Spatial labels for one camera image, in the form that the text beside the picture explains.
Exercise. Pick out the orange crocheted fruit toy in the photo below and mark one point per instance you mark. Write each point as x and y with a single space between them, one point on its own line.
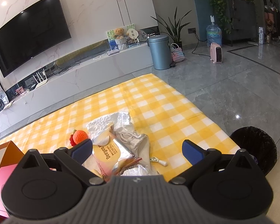
77 137

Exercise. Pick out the blue water jug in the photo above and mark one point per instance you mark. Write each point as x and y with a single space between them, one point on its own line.
213 33

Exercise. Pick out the tall green floor plant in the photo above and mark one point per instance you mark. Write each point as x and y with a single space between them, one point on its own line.
173 27

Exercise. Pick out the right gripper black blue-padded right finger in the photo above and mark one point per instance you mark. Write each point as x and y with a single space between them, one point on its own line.
201 160

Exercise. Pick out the white wifi router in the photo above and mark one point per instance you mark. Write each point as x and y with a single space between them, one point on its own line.
40 78

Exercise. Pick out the dark cabinet with vines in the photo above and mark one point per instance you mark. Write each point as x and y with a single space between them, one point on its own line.
242 26

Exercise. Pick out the red box lid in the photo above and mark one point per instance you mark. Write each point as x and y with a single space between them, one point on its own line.
5 173

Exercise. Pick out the pastel woven handbag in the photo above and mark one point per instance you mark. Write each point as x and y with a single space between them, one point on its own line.
176 53

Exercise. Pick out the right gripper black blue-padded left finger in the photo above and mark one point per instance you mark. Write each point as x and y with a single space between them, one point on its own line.
71 161

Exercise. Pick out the pink space heater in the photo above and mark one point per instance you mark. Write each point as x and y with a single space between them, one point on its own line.
216 53

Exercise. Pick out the black wall television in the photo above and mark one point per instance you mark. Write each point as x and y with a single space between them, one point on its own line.
31 32

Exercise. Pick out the white marble TV console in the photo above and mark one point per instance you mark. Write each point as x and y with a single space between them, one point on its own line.
87 75

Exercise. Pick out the clear plastic packaging bag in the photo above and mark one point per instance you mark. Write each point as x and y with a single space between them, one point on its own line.
117 148

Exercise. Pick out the blue-grey cylindrical trash bin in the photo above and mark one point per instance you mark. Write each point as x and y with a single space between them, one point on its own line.
160 51

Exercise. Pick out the yellow white checkered cloth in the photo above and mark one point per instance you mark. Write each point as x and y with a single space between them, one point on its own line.
156 109

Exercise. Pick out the orange cardboard box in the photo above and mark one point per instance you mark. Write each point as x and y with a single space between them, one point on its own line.
10 154

